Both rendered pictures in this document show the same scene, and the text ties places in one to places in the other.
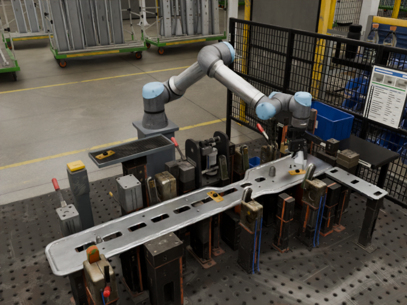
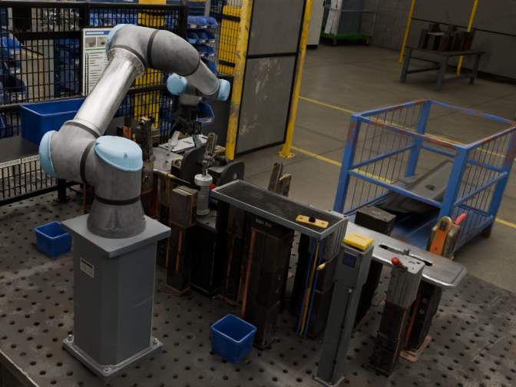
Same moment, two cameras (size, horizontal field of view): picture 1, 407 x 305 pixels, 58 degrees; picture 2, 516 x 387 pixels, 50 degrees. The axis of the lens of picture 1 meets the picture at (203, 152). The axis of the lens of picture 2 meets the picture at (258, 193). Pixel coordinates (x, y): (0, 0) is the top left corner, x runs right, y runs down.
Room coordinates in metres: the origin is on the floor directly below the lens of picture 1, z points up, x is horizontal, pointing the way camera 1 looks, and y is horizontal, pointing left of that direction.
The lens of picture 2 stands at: (2.16, 1.61, 1.78)
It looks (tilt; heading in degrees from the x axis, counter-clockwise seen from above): 22 degrees down; 246
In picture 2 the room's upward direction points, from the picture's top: 8 degrees clockwise
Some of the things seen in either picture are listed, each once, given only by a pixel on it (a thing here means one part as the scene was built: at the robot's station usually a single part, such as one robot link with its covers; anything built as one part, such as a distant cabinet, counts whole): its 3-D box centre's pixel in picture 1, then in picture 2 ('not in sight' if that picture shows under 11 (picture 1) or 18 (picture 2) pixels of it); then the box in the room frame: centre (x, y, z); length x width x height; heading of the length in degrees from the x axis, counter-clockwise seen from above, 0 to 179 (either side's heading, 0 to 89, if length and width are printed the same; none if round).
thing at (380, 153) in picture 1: (318, 132); (61, 140); (2.03, -0.69, 1.02); 0.90 x 0.22 x 0.03; 34
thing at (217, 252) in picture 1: (212, 223); not in sight; (1.38, -0.04, 0.84); 0.13 x 0.05 x 0.29; 34
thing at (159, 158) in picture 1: (157, 155); (114, 289); (1.95, 0.27, 0.90); 0.21 x 0.21 x 0.40; 29
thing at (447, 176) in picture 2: not in sight; (427, 180); (-0.55, -1.41, 0.47); 1.20 x 0.80 x 0.95; 28
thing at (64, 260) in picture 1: (212, 199); (272, 203); (1.35, -0.04, 1.00); 1.38 x 0.22 x 0.02; 124
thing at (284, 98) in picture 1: (280, 102); (184, 83); (1.62, -0.35, 1.35); 0.11 x 0.11 x 0.08; 53
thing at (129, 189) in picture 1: (132, 220); (319, 275); (1.32, 0.31, 0.90); 0.13 x 0.10 x 0.41; 34
